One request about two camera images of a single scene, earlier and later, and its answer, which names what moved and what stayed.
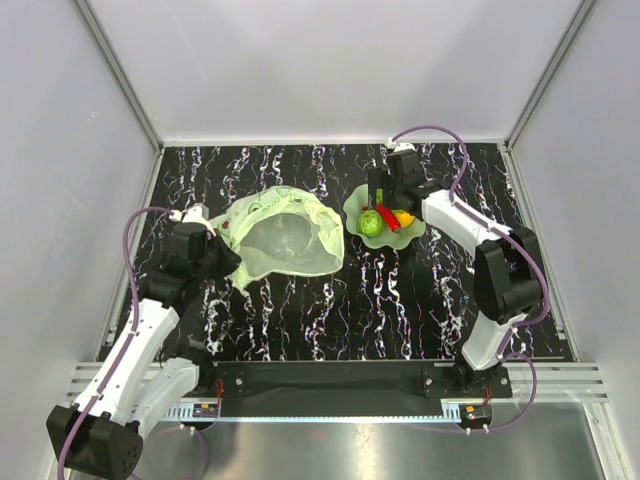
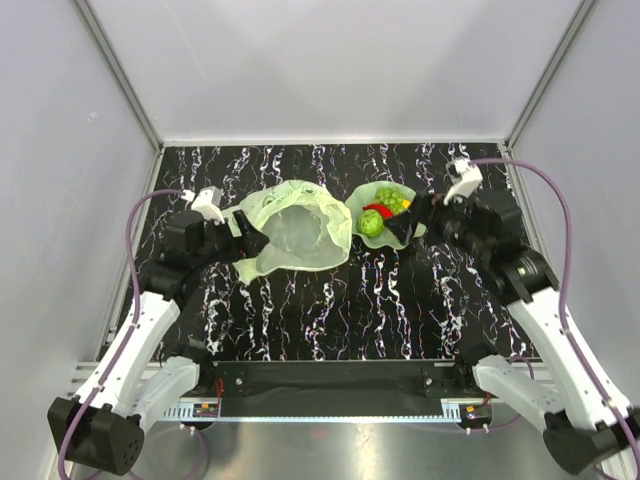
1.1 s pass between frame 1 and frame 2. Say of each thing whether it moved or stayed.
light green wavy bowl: stayed
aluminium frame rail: stayed
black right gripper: moved
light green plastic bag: moved
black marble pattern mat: stayed
